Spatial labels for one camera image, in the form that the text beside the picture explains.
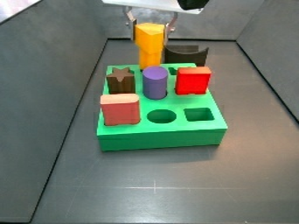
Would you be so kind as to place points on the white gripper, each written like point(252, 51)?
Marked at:
point(184, 6)

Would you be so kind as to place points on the pink rounded block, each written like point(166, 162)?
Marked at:
point(121, 109)

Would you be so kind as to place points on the brown star block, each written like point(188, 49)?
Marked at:
point(121, 81)

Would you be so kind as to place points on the red square block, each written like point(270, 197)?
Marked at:
point(193, 80)

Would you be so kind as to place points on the purple cylinder block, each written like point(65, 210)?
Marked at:
point(156, 77)

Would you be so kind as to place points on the black curved block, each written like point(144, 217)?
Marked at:
point(186, 54)

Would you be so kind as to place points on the green shape sorter board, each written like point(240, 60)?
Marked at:
point(181, 120)

